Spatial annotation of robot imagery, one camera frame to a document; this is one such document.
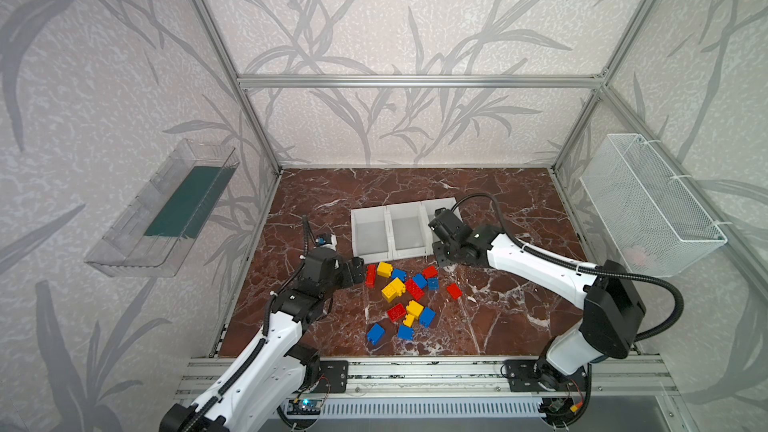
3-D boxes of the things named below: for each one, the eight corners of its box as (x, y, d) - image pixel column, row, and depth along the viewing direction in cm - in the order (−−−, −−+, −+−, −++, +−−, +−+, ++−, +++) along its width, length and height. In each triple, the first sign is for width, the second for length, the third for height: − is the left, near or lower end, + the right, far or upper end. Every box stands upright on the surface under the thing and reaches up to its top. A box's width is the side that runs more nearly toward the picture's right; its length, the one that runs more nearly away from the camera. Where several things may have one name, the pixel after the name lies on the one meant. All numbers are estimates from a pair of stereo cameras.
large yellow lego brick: (389, 304, 87) (389, 300, 84) (380, 293, 89) (380, 289, 87) (406, 291, 89) (406, 287, 87) (397, 280, 91) (397, 276, 89)
